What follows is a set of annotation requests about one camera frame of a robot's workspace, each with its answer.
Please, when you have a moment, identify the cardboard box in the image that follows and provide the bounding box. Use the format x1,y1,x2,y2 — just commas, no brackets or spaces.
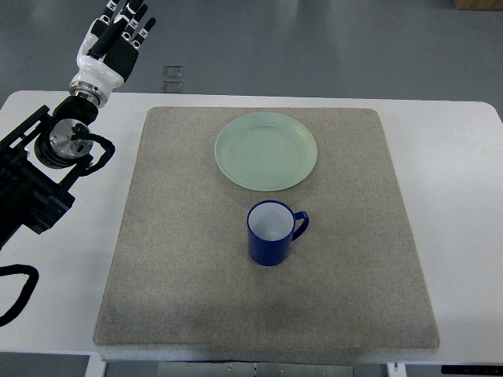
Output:
453,0,503,11

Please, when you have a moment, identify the blue mug white inside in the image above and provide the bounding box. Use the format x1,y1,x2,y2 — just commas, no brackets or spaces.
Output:
246,200,310,267

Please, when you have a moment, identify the grey felt mat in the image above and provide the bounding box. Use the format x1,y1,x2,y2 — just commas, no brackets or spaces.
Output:
94,108,439,363

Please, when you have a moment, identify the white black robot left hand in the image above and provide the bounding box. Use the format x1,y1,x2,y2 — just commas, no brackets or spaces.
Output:
69,1,156,108

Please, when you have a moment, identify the light green plate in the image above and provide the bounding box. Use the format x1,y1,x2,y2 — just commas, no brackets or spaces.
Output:
214,112,318,192

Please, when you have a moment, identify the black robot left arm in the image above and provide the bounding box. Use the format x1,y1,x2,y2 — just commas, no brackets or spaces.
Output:
1,96,116,244

